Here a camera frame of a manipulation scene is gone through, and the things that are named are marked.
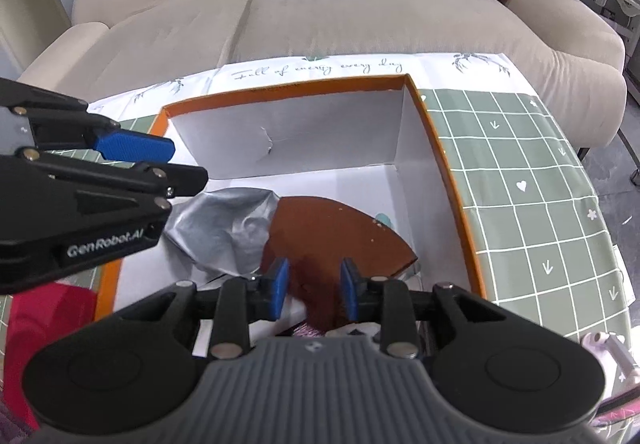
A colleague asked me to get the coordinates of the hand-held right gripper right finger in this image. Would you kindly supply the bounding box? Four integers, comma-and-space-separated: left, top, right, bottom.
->
339, 257, 506, 359

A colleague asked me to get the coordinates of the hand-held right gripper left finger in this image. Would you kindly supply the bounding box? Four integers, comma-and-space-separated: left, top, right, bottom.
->
120, 257, 291, 359

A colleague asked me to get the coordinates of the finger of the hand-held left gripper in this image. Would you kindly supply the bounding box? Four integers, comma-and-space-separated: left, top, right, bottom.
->
0, 77, 176, 166
0, 147, 209, 243

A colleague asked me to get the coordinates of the brown and silver foil bag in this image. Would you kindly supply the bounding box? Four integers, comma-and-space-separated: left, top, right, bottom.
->
260, 195, 419, 333

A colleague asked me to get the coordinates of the red cloth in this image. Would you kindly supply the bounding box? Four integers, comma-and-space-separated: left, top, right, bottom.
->
4, 281, 102, 431

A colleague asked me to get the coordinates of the silver cloth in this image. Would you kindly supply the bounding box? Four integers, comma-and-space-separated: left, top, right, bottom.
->
162, 187, 281, 283

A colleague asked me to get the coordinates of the orange cardboard box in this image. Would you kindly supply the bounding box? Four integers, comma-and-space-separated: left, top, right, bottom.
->
94, 73, 489, 361

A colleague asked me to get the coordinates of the white plush object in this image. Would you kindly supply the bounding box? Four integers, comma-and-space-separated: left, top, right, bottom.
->
325, 321, 384, 343

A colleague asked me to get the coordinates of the beige sofa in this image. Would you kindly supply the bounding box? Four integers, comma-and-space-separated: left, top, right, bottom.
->
17, 0, 629, 151

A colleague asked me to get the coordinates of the cream door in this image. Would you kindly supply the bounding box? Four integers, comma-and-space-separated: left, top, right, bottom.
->
0, 0, 71, 71

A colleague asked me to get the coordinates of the purple fluffy garment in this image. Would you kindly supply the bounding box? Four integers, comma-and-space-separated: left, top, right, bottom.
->
0, 399, 37, 444

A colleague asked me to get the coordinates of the green checked tablecloth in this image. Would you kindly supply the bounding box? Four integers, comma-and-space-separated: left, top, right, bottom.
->
0, 51, 634, 425

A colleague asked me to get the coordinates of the white phone stand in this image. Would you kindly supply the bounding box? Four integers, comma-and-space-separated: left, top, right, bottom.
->
580, 331, 640, 425

